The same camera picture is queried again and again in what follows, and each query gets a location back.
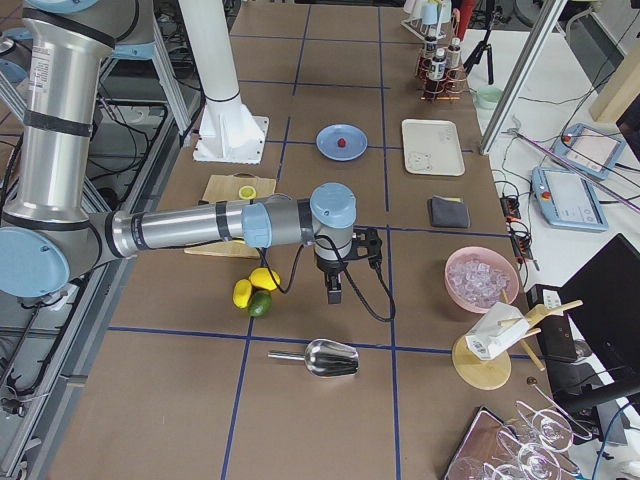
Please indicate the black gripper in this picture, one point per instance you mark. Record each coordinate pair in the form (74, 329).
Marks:
(328, 270)

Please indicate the blue round plate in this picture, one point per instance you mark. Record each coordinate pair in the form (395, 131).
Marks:
(356, 142)

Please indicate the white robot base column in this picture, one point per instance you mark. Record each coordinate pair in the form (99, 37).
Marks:
(228, 132)

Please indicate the metal scoop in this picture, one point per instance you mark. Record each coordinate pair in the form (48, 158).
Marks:
(324, 358)

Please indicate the green lime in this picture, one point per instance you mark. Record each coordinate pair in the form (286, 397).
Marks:
(260, 303)

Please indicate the yellow lemon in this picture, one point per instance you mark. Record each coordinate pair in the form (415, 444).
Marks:
(264, 278)
(242, 292)

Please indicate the half lemon slice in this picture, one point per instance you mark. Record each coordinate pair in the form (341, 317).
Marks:
(247, 192)

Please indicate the pink bowl with ice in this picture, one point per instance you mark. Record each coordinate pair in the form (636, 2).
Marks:
(477, 277)

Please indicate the wooden cutting board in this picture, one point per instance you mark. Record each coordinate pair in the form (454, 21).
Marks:
(227, 188)

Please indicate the wooden paper towel stand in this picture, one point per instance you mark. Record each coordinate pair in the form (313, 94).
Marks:
(481, 358)

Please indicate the cream bear tray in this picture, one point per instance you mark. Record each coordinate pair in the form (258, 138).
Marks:
(431, 147)

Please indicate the dark drink bottle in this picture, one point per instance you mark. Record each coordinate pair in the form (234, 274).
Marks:
(437, 65)
(453, 53)
(429, 47)

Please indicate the green bowl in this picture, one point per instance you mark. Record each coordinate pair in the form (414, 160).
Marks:
(488, 97)

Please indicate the blue teach pendant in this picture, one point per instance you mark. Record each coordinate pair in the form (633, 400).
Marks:
(567, 201)
(590, 150)

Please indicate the black tripod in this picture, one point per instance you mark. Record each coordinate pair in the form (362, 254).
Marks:
(492, 15)

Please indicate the copper wire bottle rack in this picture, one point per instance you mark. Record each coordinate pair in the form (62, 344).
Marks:
(450, 88)

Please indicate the white wire cup rack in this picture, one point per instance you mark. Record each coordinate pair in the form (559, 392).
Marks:
(427, 17)

